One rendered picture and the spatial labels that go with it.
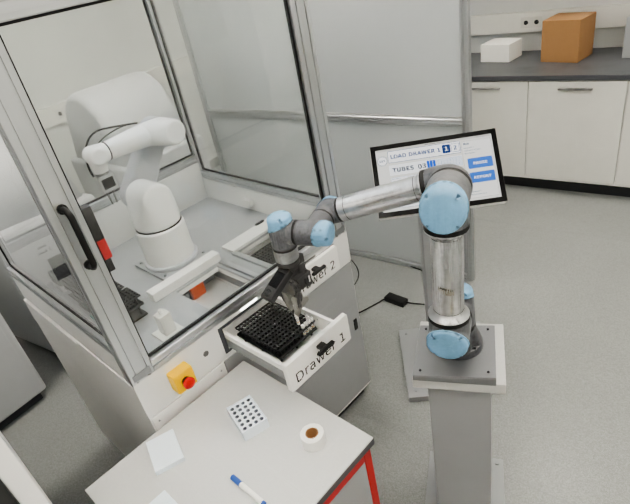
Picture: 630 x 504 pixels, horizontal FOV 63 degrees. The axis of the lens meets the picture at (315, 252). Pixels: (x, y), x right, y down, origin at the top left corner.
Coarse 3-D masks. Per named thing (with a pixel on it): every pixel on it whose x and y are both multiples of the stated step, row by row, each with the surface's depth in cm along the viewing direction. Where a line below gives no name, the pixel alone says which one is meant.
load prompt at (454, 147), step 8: (440, 144) 213; (448, 144) 213; (456, 144) 212; (392, 152) 216; (400, 152) 215; (408, 152) 215; (416, 152) 214; (424, 152) 214; (432, 152) 213; (440, 152) 213; (448, 152) 212; (456, 152) 212; (392, 160) 215; (400, 160) 215; (408, 160) 214
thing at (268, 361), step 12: (264, 300) 190; (276, 300) 191; (252, 312) 187; (312, 312) 178; (324, 324) 176; (228, 336) 176; (312, 336) 177; (240, 348) 173; (252, 348) 168; (252, 360) 171; (264, 360) 165; (276, 360) 161; (276, 372) 163
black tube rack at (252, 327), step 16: (272, 304) 186; (256, 320) 179; (272, 320) 178; (288, 320) 177; (304, 320) 175; (240, 336) 178; (256, 336) 173; (272, 336) 170; (288, 336) 169; (304, 336) 172; (272, 352) 168; (288, 352) 168
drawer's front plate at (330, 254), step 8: (328, 248) 206; (336, 248) 208; (320, 256) 202; (328, 256) 205; (336, 256) 209; (312, 264) 199; (320, 264) 203; (328, 264) 207; (336, 264) 210; (312, 272) 200; (328, 272) 208; (320, 280) 205; (304, 288) 199; (312, 288) 203
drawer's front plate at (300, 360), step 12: (336, 324) 166; (348, 324) 171; (324, 336) 163; (336, 336) 168; (348, 336) 173; (312, 348) 160; (336, 348) 170; (288, 360) 155; (300, 360) 157; (312, 360) 162; (324, 360) 166; (288, 372) 154; (300, 372) 159; (312, 372) 163; (288, 384) 157; (300, 384) 160
